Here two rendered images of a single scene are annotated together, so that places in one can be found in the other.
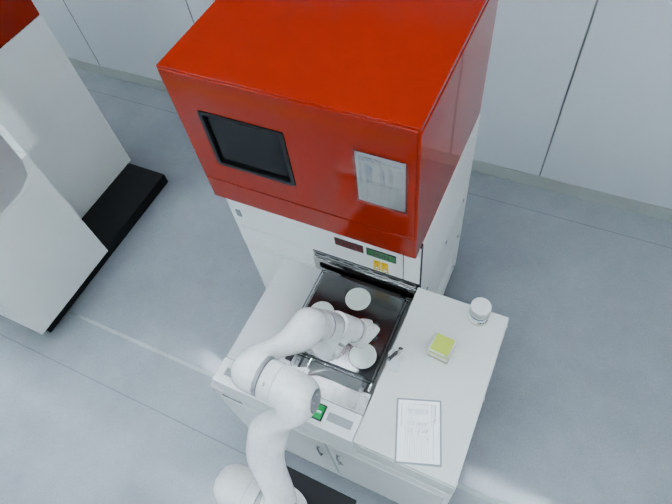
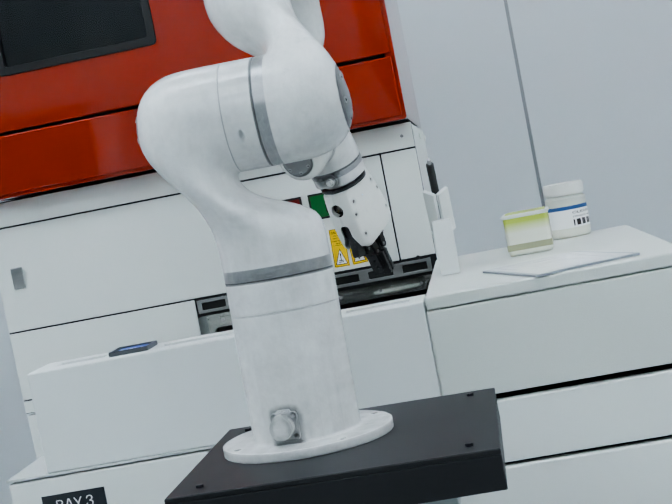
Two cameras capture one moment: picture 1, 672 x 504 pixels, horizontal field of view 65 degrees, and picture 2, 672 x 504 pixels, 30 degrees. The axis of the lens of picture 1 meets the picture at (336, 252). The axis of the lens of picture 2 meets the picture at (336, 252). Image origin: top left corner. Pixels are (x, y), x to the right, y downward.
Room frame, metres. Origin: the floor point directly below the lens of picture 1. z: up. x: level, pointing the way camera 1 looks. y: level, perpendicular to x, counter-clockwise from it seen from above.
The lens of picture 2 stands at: (-0.98, 0.90, 1.13)
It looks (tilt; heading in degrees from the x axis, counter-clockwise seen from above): 3 degrees down; 333
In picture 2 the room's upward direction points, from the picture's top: 11 degrees counter-clockwise
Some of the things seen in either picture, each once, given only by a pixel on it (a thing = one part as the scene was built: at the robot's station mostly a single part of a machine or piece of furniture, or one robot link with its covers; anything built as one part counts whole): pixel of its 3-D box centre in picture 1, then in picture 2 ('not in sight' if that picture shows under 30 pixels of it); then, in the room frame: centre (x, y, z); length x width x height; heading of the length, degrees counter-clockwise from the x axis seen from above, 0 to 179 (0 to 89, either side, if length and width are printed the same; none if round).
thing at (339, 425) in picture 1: (288, 403); (237, 383); (0.63, 0.27, 0.89); 0.55 x 0.09 x 0.14; 56
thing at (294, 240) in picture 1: (322, 244); (214, 270); (1.19, 0.05, 1.02); 0.82 x 0.03 x 0.40; 56
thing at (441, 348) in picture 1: (441, 348); (528, 231); (0.68, -0.30, 1.00); 0.07 x 0.07 x 0.07; 51
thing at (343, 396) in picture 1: (321, 389); not in sight; (0.66, 0.14, 0.87); 0.36 x 0.08 x 0.03; 56
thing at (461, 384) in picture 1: (434, 383); (550, 300); (0.60, -0.26, 0.89); 0.62 x 0.35 x 0.14; 146
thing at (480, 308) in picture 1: (479, 312); (566, 209); (0.78, -0.46, 1.01); 0.07 x 0.07 x 0.10
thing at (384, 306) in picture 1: (346, 322); not in sight; (0.90, 0.01, 0.90); 0.34 x 0.34 x 0.01; 56
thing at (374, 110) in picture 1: (343, 93); (196, 21); (1.45, -0.13, 1.52); 0.81 x 0.75 x 0.59; 56
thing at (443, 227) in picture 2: (395, 357); (443, 230); (0.67, -0.13, 1.03); 0.06 x 0.04 x 0.13; 146
